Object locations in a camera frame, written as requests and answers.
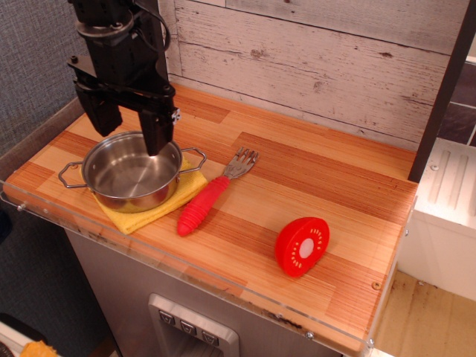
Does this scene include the clear acrylic front guard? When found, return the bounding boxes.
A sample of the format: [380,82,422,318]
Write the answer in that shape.
[4,176,417,356]

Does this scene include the red toy tomato half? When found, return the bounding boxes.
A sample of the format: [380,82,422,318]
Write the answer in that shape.
[274,217,330,277]

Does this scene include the dark right shelf post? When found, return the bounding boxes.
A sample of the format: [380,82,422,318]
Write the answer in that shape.
[408,0,475,183]

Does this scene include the silver dispenser button panel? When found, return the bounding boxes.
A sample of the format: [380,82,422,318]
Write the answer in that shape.
[148,294,240,356]

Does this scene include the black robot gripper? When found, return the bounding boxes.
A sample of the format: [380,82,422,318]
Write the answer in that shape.
[68,22,180,156]

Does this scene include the stainless steel pot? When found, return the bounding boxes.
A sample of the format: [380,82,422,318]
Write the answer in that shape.
[58,131,207,213]

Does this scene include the orange object bottom left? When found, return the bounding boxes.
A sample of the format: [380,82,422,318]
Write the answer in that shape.
[19,341,58,357]

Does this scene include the red handled metal fork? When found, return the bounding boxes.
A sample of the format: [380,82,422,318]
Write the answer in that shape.
[177,147,259,237]

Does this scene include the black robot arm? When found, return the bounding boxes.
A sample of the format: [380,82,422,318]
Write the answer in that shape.
[68,1,180,156]

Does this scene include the yellow folded cloth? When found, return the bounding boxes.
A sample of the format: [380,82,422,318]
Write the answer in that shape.
[92,170,208,235]

